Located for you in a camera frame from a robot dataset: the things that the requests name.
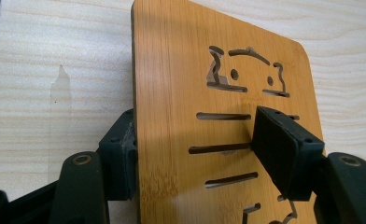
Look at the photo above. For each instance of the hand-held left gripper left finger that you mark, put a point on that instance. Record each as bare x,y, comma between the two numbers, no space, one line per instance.
119,158

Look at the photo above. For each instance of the bamboo board with cut-outs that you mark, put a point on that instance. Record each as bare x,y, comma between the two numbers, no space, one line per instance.
178,102

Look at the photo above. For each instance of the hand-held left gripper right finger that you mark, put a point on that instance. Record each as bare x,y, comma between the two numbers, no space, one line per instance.
280,152

